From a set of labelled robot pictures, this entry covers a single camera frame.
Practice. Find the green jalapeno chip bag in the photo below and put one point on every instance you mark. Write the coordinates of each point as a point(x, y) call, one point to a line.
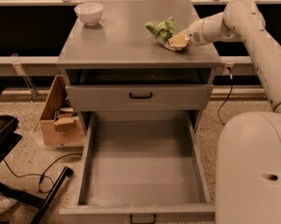
point(163, 31)

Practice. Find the grey drawer cabinet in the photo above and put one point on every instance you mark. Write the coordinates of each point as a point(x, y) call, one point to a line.
point(120, 50)

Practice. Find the closed grey upper drawer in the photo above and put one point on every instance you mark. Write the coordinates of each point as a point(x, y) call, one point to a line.
point(116, 97)

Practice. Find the cardboard box with scraps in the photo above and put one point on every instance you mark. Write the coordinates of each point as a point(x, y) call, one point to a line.
point(59, 123)

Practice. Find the black lower drawer handle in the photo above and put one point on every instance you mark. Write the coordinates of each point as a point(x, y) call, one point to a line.
point(143, 219)

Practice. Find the black drawer handle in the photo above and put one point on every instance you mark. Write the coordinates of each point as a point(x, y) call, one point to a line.
point(140, 96)
point(143, 219)

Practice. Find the open grey lower drawer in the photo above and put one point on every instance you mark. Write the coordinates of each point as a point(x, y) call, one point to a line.
point(140, 163)

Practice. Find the white ceramic bowl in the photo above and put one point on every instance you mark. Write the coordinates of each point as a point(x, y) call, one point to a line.
point(89, 13)

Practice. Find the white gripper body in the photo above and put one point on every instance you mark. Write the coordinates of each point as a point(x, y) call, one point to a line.
point(194, 34)

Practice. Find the black upper drawer handle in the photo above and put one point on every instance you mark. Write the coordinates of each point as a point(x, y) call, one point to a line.
point(140, 96)

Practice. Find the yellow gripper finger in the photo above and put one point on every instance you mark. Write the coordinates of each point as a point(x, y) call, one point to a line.
point(179, 41)

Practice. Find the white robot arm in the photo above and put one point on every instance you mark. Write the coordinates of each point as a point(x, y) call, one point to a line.
point(248, 162)

